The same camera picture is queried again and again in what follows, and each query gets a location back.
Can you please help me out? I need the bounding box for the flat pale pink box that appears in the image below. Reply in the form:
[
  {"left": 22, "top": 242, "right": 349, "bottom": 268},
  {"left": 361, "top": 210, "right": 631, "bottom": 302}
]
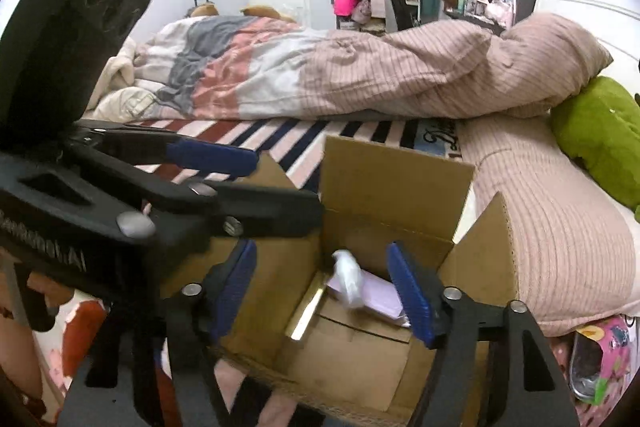
[{"left": 325, "top": 269, "right": 412, "bottom": 327}]

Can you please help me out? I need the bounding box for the brown plush cushion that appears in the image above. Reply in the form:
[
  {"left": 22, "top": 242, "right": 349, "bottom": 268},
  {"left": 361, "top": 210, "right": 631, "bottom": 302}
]
[{"left": 239, "top": 5, "right": 297, "bottom": 24}]

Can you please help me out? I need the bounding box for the shiny gold strip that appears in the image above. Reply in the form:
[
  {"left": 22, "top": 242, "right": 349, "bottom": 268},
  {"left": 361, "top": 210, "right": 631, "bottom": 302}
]
[{"left": 284, "top": 276, "right": 332, "bottom": 342}]

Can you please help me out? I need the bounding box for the red and white printed cloth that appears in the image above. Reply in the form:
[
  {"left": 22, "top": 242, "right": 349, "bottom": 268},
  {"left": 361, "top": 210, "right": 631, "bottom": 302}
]
[{"left": 30, "top": 292, "right": 168, "bottom": 427}]

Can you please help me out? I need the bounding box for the white headboard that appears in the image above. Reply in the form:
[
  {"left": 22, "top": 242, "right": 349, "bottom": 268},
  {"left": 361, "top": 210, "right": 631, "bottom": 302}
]
[{"left": 532, "top": 0, "right": 640, "bottom": 78}]

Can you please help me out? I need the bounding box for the cream fleece blanket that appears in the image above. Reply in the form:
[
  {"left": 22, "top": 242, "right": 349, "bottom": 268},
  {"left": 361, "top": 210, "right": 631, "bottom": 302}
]
[{"left": 86, "top": 36, "right": 152, "bottom": 124}]

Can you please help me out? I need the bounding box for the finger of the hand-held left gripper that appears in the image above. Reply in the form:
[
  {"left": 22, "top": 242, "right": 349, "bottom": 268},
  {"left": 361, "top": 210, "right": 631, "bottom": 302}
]
[
  {"left": 0, "top": 141, "right": 325, "bottom": 258},
  {"left": 75, "top": 119, "right": 260, "bottom": 178}
]

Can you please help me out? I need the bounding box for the pink ribbed blanket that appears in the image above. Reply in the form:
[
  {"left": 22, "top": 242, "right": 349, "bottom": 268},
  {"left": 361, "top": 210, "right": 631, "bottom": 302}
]
[{"left": 299, "top": 12, "right": 614, "bottom": 120}]

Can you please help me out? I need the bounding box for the white plastic bottle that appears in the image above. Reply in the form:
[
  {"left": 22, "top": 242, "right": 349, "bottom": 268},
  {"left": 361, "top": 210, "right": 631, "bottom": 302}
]
[{"left": 332, "top": 249, "right": 367, "bottom": 309}]

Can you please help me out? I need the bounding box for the striped bed sheet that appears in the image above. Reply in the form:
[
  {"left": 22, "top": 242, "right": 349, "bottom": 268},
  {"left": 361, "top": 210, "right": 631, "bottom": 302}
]
[{"left": 125, "top": 117, "right": 467, "bottom": 194}]

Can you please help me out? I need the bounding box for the pastel colour block duvet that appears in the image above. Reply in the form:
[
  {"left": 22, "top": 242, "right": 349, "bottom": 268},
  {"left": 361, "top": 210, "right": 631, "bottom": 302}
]
[{"left": 92, "top": 14, "right": 333, "bottom": 122}]

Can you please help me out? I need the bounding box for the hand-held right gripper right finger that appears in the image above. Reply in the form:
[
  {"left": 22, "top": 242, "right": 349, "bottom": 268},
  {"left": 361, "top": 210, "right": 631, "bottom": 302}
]
[{"left": 385, "top": 241, "right": 582, "bottom": 427}]

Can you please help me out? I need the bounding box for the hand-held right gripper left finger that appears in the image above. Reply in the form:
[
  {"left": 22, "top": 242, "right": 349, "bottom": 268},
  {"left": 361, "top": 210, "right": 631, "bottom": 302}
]
[{"left": 60, "top": 239, "right": 259, "bottom": 427}]

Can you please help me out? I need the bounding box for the brown cardboard box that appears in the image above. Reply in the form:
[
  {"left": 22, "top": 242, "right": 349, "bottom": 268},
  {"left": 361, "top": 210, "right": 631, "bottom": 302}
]
[{"left": 160, "top": 134, "right": 521, "bottom": 425}]

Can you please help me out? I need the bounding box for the pink printed packet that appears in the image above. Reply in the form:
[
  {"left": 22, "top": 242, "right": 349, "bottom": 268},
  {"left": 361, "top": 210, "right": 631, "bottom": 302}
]
[{"left": 566, "top": 314, "right": 639, "bottom": 409}]

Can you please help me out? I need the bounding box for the green plush toy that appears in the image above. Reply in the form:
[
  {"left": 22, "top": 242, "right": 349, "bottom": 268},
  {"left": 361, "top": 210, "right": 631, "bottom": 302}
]
[{"left": 549, "top": 76, "right": 640, "bottom": 224}]

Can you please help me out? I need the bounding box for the person's left forearm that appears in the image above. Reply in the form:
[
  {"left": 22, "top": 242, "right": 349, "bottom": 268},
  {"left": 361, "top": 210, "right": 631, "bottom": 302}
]
[{"left": 0, "top": 274, "right": 46, "bottom": 413}]

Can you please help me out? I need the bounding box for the pink ribbed pillow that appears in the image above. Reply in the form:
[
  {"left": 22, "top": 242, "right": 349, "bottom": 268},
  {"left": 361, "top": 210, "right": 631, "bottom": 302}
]
[{"left": 456, "top": 114, "right": 640, "bottom": 339}]

